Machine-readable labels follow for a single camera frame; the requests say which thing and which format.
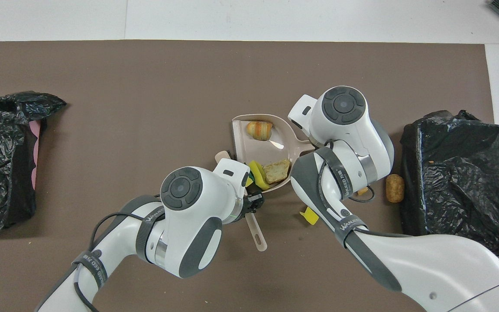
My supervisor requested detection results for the beige hand brush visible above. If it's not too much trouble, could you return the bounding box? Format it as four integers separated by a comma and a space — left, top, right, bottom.
214, 149, 269, 253

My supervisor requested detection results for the yellow sponge green backing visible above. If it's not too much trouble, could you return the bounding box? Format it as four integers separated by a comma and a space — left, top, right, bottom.
249, 160, 272, 192

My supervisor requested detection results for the pale toast slice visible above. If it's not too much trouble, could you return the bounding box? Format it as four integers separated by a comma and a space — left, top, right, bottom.
262, 159, 292, 184

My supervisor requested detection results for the beige plastic dustpan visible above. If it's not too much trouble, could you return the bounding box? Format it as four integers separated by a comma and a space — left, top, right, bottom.
231, 114, 318, 194

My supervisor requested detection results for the yellow curved sponge scrap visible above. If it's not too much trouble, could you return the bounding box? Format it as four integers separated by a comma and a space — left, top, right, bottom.
299, 207, 320, 225

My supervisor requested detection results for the pale ridged bread roll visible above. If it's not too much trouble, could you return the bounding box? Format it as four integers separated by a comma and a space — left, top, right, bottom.
246, 120, 273, 141

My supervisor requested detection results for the brown oval bread roll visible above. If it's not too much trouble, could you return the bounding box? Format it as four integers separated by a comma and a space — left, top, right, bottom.
386, 174, 405, 203

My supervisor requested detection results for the pink plastic bin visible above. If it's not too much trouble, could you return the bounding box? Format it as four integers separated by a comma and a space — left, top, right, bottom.
29, 120, 42, 191

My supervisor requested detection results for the brown table mat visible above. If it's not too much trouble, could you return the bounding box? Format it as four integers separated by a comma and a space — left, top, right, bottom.
0, 40, 499, 312

